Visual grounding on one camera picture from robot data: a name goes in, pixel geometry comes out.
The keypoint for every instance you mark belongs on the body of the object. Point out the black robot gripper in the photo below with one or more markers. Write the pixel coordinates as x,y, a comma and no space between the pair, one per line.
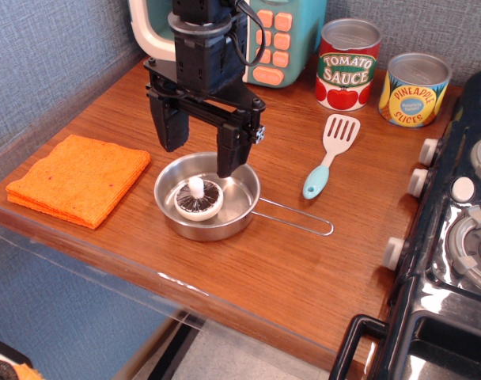
205,82

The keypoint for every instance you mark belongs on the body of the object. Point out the white stove knob rear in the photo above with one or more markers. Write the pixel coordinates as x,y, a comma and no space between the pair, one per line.
428,151

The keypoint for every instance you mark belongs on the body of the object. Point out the toy microwave oven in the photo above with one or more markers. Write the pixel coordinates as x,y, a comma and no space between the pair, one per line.
291,30

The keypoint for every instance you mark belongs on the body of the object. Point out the white spatula blue handle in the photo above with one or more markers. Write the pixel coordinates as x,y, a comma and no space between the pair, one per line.
340,131

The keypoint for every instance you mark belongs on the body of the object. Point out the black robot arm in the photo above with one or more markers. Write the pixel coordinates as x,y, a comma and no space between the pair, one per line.
211,12

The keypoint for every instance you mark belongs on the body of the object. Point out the white stove knob front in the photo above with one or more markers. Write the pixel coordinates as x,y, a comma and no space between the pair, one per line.
392,253

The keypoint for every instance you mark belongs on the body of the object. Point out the small steel frying pan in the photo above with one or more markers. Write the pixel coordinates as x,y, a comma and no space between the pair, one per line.
242,193

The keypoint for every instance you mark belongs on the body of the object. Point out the white stove knob middle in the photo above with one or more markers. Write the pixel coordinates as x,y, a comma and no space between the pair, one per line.
417,182

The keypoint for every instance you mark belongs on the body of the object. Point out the tomato sauce can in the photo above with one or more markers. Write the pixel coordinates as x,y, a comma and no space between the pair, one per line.
347,61

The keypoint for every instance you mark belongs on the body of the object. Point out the orange towel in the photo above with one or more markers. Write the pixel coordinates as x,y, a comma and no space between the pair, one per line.
80,181

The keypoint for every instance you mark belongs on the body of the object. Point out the pineapple slices can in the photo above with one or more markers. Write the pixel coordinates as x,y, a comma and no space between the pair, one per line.
414,88

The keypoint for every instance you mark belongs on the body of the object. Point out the white stove knob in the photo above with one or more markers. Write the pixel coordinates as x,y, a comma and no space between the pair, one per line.
417,182
392,253
428,151

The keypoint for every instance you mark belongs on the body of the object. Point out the orange plush object corner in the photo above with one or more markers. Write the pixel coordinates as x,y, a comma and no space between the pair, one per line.
22,371

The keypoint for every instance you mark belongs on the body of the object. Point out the toy mushroom half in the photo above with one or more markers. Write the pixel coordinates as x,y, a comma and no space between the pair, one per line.
199,200

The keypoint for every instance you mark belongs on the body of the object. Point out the black toy stove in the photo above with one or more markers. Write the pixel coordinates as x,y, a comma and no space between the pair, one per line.
433,329

